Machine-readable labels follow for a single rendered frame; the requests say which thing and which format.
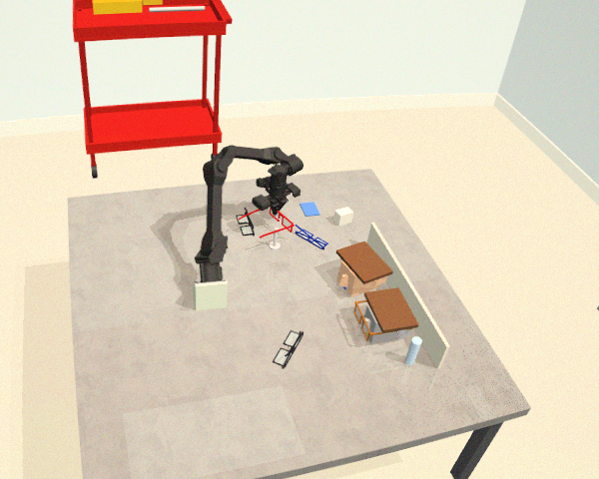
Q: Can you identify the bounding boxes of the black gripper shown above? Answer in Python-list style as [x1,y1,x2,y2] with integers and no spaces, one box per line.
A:
[252,180,300,215]

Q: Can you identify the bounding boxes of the blue flat rectangular tag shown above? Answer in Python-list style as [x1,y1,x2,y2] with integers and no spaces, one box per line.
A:
[300,202,320,217]

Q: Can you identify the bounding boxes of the cream flat panel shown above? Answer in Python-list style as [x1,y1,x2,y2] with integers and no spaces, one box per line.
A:
[367,223,450,369]

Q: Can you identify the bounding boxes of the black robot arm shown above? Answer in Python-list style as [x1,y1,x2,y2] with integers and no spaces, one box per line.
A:
[195,145,303,283]

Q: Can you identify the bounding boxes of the black rectangular glasses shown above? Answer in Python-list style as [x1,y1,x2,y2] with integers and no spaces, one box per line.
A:
[236,208,255,236]

